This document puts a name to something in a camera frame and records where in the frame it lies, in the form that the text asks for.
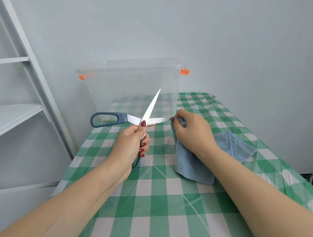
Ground person's right hand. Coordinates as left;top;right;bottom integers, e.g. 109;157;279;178
170;109;220;161

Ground person's left hand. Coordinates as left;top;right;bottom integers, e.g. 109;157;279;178
101;120;157;190

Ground blue microfibre cloth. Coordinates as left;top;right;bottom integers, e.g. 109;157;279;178
170;117;257;185

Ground blue handled steel scissors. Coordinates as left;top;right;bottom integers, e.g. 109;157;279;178
90;89;171;171

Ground person's right forearm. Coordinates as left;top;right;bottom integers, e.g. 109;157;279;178
205;149;313;237

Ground person's left forearm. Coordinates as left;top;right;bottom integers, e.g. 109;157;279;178
0;167;120;237

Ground clear plastic storage box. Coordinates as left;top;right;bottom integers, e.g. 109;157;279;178
76;58;190;122

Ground green white checkered tablecloth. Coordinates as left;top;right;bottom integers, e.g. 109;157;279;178
50;92;313;237

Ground white metal shelf rack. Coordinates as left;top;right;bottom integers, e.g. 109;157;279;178
0;0;75;195

